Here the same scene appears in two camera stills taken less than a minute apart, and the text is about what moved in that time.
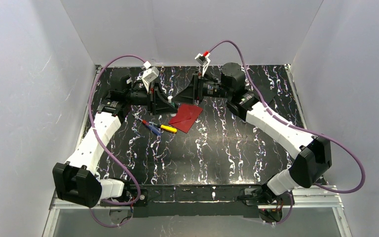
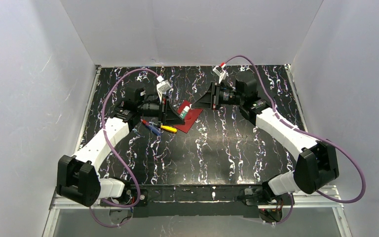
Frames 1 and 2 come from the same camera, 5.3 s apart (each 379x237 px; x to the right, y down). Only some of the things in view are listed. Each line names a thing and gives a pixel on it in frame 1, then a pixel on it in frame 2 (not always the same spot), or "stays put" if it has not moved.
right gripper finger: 187,95 → 207,101
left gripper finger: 162,104 → 169,117
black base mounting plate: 235,201 stays put
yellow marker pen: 168,128 stays put
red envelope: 185,117 stays put
